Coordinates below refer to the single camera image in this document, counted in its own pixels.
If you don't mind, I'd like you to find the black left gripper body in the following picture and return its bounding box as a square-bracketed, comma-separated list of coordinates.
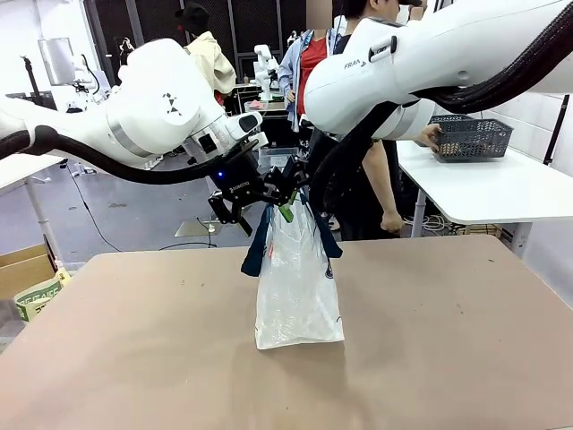
[209, 141, 269, 207]

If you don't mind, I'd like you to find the translucent white shopping bag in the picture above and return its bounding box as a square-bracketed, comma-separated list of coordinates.
[240, 187, 346, 351]

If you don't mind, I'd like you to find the person's right forearm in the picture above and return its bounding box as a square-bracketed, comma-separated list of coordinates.
[361, 141, 400, 217]

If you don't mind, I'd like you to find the person's right hand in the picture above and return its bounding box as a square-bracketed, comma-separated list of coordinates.
[380, 211, 405, 235]

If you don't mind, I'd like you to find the person's left hand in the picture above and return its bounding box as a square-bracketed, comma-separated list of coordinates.
[414, 123, 444, 156]

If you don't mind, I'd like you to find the clear plastic storage box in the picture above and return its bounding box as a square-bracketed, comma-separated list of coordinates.
[258, 146, 300, 170]

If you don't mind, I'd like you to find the person in black shirt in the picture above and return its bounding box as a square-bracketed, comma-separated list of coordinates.
[304, 0, 404, 241]

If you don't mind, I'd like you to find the wooden framed workbench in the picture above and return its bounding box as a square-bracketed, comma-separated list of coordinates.
[232, 82, 287, 118]

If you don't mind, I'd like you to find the small white background robot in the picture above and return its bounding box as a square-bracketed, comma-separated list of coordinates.
[252, 43, 281, 102]

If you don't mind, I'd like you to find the person in red shirt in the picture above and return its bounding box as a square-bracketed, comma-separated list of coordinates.
[277, 4, 346, 133]

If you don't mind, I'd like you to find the person in beige hoodie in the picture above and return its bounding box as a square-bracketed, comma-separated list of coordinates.
[174, 2, 237, 107]

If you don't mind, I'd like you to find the white side table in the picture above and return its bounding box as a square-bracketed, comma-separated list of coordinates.
[396, 129, 573, 261]

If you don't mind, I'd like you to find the green and white carton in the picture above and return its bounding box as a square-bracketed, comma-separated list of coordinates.
[13, 268, 72, 323]

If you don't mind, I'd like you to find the brown cardboard box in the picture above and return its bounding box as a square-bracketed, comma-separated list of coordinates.
[0, 244, 57, 301]

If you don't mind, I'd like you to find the white height-adjustable desk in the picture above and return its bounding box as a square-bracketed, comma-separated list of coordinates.
[0, 154, 68, 270]

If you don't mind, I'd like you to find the grey computer monitor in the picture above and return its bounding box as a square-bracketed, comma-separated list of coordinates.
[38, 38, 75, 86]

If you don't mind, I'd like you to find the black slanted pole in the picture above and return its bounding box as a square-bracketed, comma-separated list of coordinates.
[543, 93, 572, 165]

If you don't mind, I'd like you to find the metal floor base plate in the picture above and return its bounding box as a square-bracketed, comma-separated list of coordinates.
[174, 219, 225, 238]

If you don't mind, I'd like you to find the white cables bundle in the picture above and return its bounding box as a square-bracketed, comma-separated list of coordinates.
[402, 214, 462, 234]

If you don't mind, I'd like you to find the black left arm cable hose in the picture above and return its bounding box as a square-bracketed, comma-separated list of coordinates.
[0, 125, 234, 185]

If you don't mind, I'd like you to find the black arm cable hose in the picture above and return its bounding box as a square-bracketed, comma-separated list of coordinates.
[0, 125, 234, 185]
[310, 2, 573, 229]

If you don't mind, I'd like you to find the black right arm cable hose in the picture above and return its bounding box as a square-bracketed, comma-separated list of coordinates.
[310, 2, 573, 229]

